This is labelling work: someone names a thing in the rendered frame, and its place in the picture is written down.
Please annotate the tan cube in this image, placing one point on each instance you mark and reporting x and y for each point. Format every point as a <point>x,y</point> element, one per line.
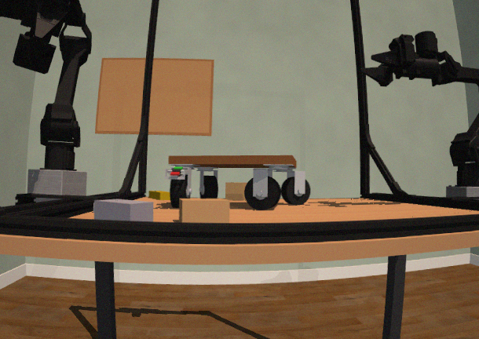
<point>235,191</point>

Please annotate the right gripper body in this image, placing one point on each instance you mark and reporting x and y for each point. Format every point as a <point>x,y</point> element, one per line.
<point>20,57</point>

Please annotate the yellow rectangular block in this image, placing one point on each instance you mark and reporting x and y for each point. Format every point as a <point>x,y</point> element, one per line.
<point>159,196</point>

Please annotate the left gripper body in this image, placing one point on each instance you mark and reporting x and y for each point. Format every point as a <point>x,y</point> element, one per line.
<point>412,61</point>

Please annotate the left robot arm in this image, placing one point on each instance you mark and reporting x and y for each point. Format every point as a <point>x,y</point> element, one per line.
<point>465,146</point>

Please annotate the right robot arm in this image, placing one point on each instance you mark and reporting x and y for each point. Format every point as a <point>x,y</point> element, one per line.
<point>59,121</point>

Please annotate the tan rectangular block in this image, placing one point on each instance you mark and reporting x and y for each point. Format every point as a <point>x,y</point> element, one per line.
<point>204,210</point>

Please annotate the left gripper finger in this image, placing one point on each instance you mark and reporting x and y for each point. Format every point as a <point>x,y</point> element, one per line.
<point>391,58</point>
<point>375,73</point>

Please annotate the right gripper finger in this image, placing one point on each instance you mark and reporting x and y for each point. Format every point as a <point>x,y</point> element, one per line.
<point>49,15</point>
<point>36,49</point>

